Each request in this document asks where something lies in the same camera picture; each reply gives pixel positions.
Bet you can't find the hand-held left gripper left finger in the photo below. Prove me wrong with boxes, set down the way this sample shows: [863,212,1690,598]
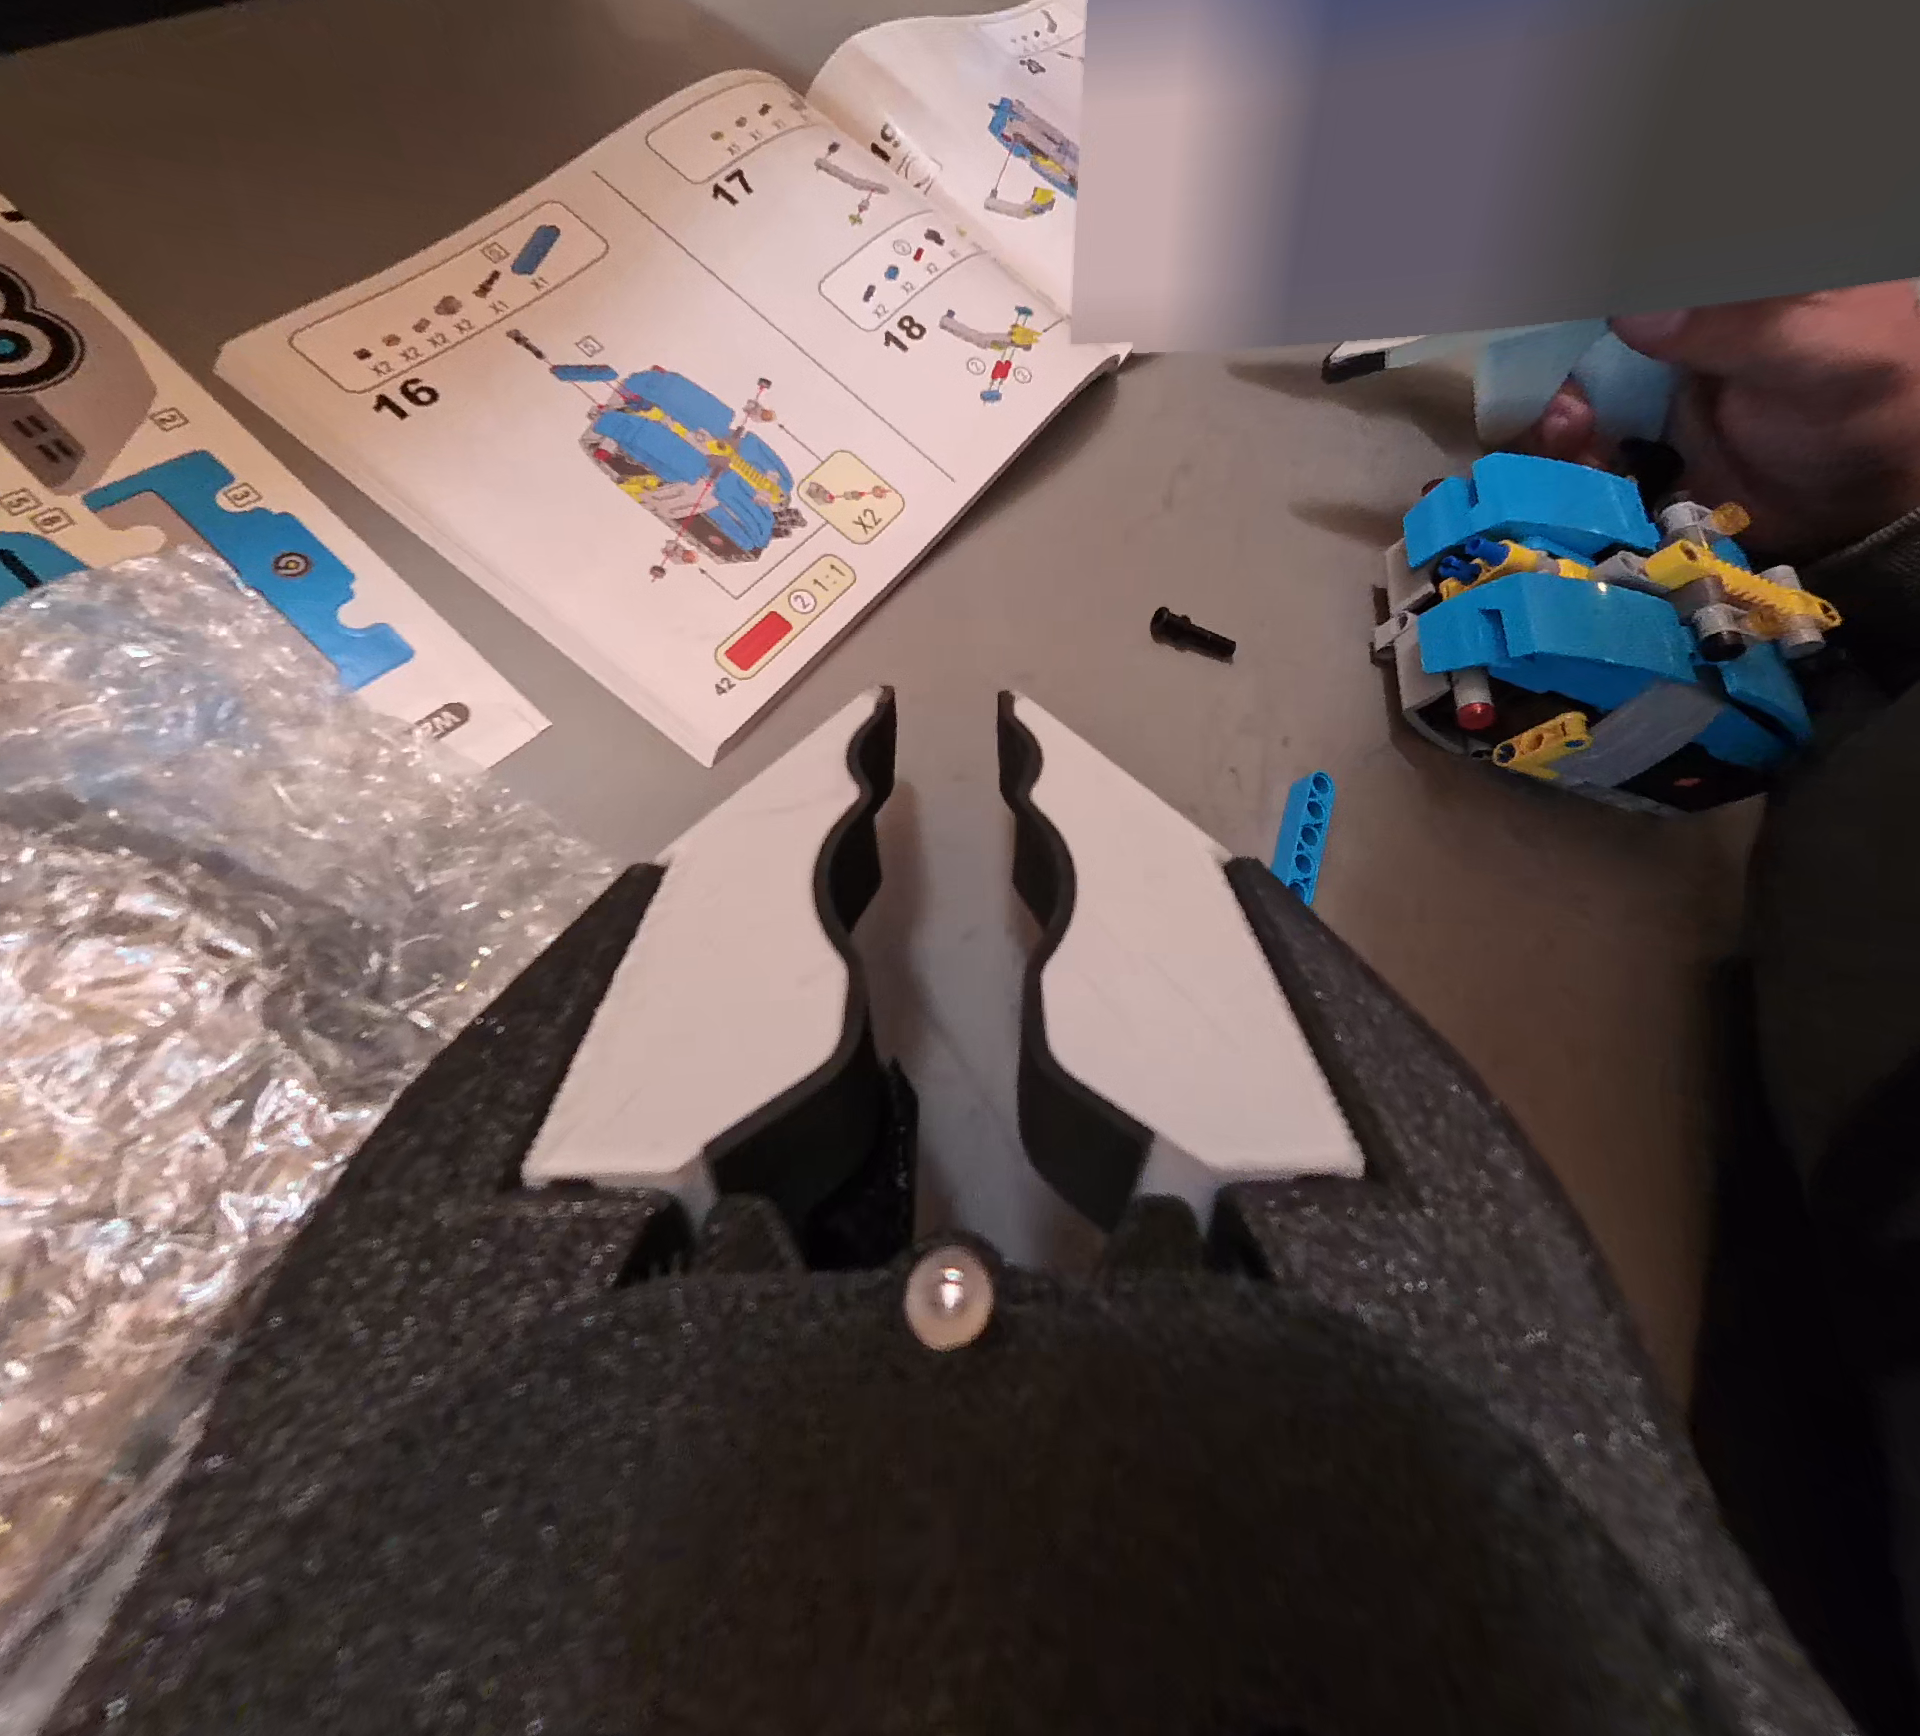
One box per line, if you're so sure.
[516,687,902,1196]

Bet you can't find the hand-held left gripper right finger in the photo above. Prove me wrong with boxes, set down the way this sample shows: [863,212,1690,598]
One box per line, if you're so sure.
[995,690,1371,1238]

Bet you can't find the blue brick toy car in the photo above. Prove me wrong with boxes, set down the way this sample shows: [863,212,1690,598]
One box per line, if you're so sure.
[1368,450,1845,819]

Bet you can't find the person's right forearm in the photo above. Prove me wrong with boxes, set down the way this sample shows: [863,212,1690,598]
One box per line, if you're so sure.
[1785,513,1920,690]

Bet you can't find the grey desk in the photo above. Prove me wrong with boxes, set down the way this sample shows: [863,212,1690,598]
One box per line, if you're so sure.
[0,0,1787,1736]

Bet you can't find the person's right hand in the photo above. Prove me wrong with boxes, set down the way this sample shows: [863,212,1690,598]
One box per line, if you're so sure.
[1538,279,1920,566]

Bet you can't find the blue brick beam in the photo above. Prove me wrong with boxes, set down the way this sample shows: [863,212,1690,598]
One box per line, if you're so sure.
[1267,768,1337,907]

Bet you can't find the crumpled clear plastic bag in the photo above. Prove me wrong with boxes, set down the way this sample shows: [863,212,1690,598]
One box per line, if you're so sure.
[0,548,624,1603]

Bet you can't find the open instruction booklet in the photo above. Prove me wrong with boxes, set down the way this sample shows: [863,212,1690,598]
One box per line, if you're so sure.
[216,0,1130,768]

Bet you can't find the blue printed leaflet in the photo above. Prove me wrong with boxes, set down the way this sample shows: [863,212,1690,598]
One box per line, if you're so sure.
[0,191,553,769]

